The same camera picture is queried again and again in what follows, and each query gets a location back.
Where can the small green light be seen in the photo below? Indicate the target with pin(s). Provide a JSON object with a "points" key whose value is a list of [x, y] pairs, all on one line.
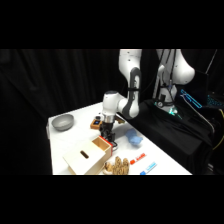
{"points": [[172, 111]]}

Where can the laptop with blue glow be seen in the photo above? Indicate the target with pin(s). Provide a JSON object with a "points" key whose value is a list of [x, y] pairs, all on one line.
{"points": [[191, 98]]}

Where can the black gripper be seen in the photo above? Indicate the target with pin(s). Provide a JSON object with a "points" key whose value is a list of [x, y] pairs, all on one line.
{"points": [[108, 127]]}

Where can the white cup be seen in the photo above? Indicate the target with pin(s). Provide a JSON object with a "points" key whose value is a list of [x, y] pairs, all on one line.
{"points": [[134, 138]]}

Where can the blue marker pen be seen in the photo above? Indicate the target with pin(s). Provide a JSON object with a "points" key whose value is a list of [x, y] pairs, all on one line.
{"points": [[149, 168]]}

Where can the red marker pen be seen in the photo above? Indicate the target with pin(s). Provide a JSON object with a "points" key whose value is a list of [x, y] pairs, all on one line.
{"points": [[138, 159]]}

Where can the black cloth-covered robot stand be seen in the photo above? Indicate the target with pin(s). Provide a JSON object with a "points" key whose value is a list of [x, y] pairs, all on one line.
{"points": [[166, 133]]}

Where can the grey metal bowl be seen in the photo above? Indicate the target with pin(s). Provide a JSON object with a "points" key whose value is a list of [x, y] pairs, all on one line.
{"points": [[62, 122]]}

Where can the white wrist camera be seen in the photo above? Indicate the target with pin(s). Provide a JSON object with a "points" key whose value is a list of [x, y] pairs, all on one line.
{"points": [[98, 118]]}

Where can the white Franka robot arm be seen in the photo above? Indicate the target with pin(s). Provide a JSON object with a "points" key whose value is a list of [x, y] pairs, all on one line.
{"points": [[133, 100]]}

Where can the small wooden block blue screen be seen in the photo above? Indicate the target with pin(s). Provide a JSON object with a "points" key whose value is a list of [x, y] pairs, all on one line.
{"points": [[95, 124]]}

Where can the brown wrist bracket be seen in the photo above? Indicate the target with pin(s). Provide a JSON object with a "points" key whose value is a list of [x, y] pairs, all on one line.
{"points": [[120, 122]]}

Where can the black curtain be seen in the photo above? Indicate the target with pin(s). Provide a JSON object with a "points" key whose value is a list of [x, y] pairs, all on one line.
{"points": [[33, 86]]}

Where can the light wooden drawer box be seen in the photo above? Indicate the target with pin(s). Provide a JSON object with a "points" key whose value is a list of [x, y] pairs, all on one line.
{"points": [[81, 160]]}

